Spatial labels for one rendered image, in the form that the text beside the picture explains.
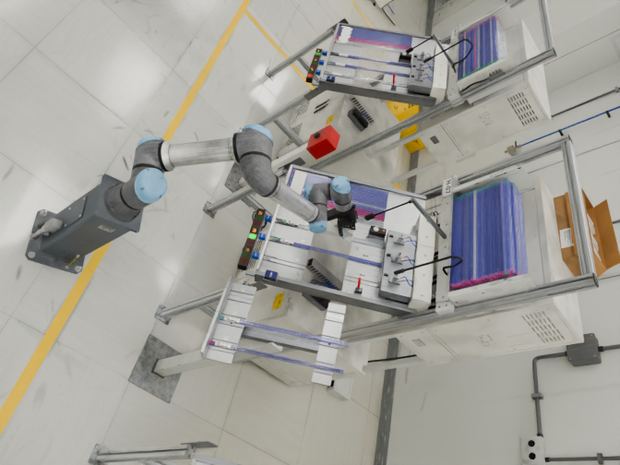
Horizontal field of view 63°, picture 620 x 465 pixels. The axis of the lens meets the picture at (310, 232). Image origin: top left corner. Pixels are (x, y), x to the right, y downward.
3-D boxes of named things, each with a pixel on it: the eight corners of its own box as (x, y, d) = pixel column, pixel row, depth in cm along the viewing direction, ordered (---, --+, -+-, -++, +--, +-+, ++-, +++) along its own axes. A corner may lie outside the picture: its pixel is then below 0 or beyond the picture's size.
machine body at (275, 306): (205, 337, 278) (286, 315, 240) (241, 238, 321) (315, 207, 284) (283, 387, 311) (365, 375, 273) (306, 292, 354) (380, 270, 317)
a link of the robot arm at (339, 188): (329, 174, 213) (350, 173, 212) (332, 193, 222) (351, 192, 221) (328, 188, 208) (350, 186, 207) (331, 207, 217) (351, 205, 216)
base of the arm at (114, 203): (100, 212, 191) (113, 204, 185) (108, 178, 197) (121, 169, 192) (136, 227, 201) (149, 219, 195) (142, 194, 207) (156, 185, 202)
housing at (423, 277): (403, 315, 223) (411, 299, 212) (411, 231, 254) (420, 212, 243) (421, 319, 223) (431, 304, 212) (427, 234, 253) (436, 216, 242)
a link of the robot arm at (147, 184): (118, 202, 186) (138, 189, 178) (125, 172, 192) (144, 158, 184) (147, 214, 194) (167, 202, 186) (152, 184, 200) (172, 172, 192)
